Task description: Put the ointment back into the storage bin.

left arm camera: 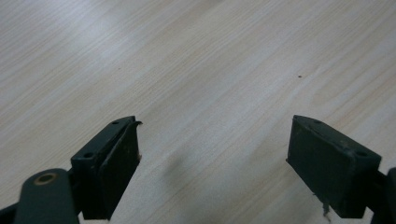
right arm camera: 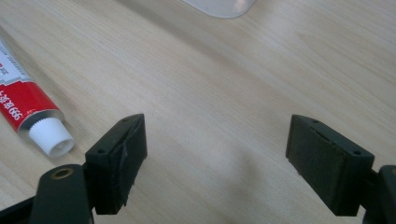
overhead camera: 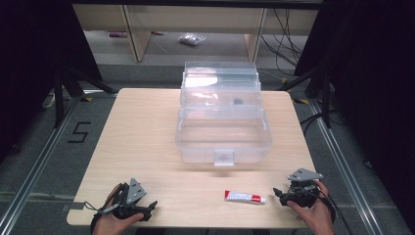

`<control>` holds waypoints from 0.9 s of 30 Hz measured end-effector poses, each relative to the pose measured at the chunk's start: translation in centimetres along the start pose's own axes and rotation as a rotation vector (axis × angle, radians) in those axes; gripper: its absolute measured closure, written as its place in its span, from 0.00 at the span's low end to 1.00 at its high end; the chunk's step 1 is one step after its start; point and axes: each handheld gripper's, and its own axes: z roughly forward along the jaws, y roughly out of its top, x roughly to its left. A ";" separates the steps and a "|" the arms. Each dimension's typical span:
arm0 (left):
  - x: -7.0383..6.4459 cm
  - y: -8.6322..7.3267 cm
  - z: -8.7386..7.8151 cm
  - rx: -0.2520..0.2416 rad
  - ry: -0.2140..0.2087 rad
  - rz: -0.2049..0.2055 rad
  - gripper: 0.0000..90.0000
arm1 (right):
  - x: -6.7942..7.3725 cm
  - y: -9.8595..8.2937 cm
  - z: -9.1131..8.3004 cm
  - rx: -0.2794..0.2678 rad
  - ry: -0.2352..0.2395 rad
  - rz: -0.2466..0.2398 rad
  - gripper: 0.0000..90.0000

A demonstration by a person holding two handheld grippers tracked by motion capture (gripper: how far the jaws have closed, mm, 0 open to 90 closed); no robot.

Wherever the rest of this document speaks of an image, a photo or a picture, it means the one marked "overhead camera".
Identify light wooden desk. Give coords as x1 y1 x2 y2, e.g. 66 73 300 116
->
71 3 319 63

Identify person's left hand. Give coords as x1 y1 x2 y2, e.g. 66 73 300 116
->
92 183 145 235

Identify black metal stand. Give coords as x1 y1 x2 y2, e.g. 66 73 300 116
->
277 63 333 129
53 63 117 129

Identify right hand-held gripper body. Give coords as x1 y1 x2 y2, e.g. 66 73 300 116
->
281 167 325 209

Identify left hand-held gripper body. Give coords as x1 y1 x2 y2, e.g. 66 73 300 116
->
112 177 149 221

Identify black cables bundle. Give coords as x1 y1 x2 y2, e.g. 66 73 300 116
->
259 9 305 68

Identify clear plastic storage box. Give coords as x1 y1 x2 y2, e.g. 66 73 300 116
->
174 61 274 167

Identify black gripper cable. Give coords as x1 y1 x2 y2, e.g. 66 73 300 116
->
83 201 111 233
321 192 354 235

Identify clear plastic bag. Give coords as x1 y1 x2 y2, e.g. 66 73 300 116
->
178 32 208 47

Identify person's right hand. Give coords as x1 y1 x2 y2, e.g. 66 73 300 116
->
287 179 336 235

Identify black curtain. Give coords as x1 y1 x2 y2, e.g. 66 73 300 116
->
293 0 415 226
0 0 104 165

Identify metal floor rail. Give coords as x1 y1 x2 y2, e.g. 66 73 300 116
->
0 89 109 235
307 99 386 235

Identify red and white tube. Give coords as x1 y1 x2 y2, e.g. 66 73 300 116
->
223 189 267 206

